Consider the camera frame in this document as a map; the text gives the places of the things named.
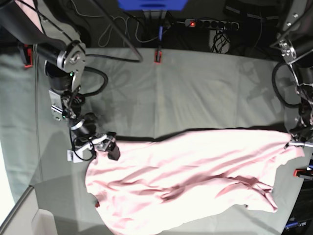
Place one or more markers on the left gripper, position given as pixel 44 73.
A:
pixel 301 137

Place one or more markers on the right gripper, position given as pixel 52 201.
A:
pixel 84 149

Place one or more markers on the pink t-shirt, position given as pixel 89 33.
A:
pixel 156 186

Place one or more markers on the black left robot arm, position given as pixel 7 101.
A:
pixel 295 41

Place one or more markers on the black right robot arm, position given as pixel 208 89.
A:
pixel 64 67

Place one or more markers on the orange clamp right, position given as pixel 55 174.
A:
pixel 306 174

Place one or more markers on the orange clamp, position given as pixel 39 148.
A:
pixel 26 52
pixel 306 174
pixel 158 56

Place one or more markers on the green table cloth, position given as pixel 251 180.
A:
pixel 186 90

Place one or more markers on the orange clamp centre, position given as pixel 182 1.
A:
pixel 158 56

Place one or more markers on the white bin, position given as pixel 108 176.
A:
pixel 26 218

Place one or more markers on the orange clamp left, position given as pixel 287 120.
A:
pixel 26 52

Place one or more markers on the blue box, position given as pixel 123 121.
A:
pixel 131 5

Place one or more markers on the black power strip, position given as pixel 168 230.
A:
pixel 212 24

